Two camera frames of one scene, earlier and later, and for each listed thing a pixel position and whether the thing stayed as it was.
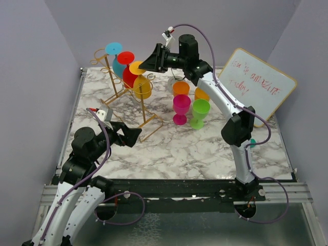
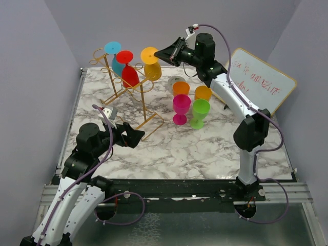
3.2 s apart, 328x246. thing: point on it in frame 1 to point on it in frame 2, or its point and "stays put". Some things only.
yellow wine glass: [142, 87] to [152, 69]
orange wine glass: [181, 87] stays put
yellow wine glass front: [200, 94] stays put
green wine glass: [201, 107] stays put
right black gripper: [156, 61] to [170, 54]
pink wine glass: [181, 104] stays put
